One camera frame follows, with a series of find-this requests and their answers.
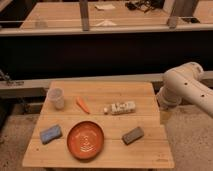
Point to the white toy truck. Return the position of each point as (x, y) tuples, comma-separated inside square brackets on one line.
[(120, 108)]

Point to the orange round plate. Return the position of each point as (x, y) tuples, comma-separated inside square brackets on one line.
[(85, 140)]

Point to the white paper sheet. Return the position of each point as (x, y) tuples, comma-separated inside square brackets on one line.
[(105, 7)]

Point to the blue sponge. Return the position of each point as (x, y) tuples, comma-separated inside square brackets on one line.
[(50, 134)]

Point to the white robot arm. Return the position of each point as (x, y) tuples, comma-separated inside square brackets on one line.
[(183, 83)]

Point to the grey metal post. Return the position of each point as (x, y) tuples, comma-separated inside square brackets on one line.
[(177, 13), (83, 4)]

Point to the grey metal post right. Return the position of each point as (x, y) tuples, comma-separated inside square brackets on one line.
[(177, 13)]

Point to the white folded paper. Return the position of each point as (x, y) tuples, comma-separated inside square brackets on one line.
[(106, 23)]

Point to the orange carrot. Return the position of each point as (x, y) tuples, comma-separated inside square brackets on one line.
[(80, 102)]

